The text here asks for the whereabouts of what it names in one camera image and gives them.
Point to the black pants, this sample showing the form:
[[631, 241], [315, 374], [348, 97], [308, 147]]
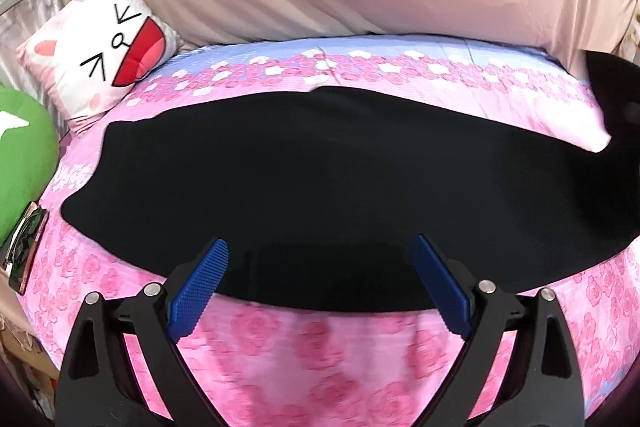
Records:
[[320, 187]]

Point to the cream patterned cloth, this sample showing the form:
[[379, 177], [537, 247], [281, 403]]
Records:
[[632, 27]]

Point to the green plush pillow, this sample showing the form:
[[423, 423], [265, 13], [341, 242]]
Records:
[[22, 157]]

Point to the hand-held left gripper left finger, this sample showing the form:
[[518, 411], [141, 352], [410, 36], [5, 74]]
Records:
[[197, 287]]

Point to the silver curtain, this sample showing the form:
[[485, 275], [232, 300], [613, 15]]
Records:
[[25, 22]]

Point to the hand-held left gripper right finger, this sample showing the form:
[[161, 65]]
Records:
[[442, 282]]

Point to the cat face pillow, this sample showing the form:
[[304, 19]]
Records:
[[100, 52]]

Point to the pink floral bed sheet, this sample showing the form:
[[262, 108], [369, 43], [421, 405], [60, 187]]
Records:
[[310, 357]]

